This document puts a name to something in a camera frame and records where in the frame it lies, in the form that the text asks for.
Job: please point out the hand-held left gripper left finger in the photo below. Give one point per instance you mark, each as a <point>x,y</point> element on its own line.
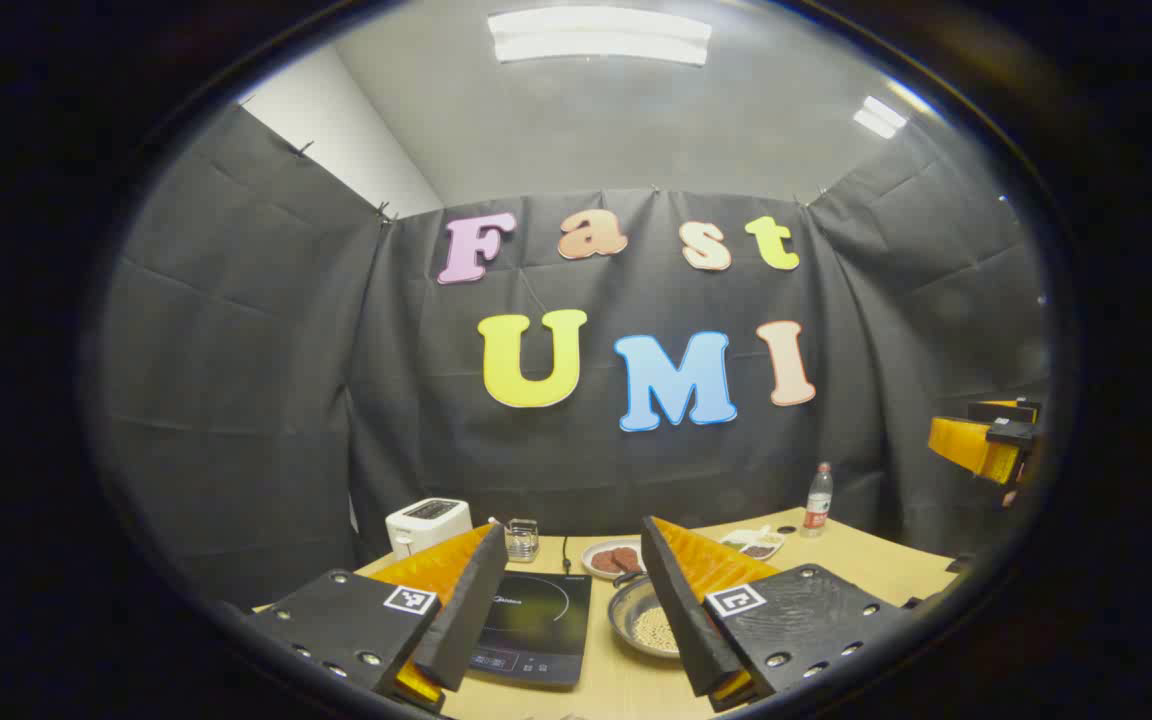
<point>466,620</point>

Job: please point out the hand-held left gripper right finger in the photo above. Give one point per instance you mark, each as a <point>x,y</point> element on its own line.
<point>676,620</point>

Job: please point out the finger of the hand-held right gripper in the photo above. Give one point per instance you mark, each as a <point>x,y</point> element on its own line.
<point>971,448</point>
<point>1006,410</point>

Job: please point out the stainless steel pot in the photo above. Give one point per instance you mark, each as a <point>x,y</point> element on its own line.
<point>628,612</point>

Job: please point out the black induction cooktop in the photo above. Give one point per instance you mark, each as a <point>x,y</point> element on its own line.
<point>536,620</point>

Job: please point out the pile of soybeans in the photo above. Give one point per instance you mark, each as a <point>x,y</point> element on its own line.
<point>654,630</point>

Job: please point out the raw red meat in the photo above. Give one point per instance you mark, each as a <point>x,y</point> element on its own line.
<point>616,559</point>

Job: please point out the white divided dish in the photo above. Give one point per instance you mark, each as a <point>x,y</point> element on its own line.
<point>736,540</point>

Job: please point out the white toaster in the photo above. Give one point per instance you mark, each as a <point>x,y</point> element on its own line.
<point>416,528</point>

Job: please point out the white round plate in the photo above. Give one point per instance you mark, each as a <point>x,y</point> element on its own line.
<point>588,560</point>

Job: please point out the pile of dark red beans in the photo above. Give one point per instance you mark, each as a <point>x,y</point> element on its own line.
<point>758,551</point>

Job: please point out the clear plastic water bottle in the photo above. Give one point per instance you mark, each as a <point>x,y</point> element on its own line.
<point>817,505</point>

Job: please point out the black backdrop cloth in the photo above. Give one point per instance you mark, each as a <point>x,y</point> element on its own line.
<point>336,400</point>

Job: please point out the small ceiling light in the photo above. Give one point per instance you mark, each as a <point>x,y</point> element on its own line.
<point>880,117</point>

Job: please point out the long ceiling light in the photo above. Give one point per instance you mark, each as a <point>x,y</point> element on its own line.
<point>596,35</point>

